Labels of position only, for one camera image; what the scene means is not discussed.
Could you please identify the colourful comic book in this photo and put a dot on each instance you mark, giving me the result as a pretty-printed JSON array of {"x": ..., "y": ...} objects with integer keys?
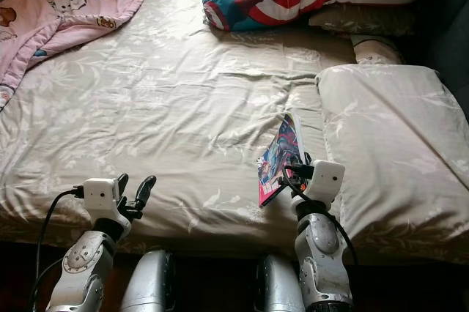
[{"x": 278, "y": 162}]

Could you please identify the beige floral pillow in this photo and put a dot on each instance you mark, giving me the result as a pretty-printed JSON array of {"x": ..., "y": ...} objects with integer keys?
[
  {"x": 366, "y": 21},
  {"x": 396, "y": 129}
]

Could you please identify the pink cartoon bear blanket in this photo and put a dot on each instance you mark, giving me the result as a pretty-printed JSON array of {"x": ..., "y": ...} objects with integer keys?
[{"x": 58, "y": 12}]

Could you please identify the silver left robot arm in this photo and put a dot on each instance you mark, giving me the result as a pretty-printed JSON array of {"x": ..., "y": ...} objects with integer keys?
[{"x": 77, "y": 264}]

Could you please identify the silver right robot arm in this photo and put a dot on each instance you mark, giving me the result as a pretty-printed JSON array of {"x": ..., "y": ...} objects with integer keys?
[{"x": 322, "y": 253}]

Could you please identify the bed with beige floral sheet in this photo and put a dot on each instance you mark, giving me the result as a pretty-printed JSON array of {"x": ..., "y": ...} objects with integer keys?
[{"x": 176, "y": 107}]

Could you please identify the silver right robot leg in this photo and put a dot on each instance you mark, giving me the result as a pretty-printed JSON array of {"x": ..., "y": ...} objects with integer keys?
[{"x": 278, "y": 286}]

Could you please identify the small beige cushion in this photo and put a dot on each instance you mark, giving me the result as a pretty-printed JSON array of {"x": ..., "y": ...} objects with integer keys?
[{"x": 377, "y": 52}]

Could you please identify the flat beige floral pillow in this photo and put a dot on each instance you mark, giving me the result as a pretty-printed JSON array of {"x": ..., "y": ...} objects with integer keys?
[{"x": 366, "y": 21}]

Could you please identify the black fabric chair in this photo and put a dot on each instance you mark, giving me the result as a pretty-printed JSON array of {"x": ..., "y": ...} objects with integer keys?
[{"x": 451, "y": 41}]

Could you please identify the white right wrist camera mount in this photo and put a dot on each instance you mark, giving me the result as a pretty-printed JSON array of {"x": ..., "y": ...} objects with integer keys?
[{"x": 328, "y": 179}]

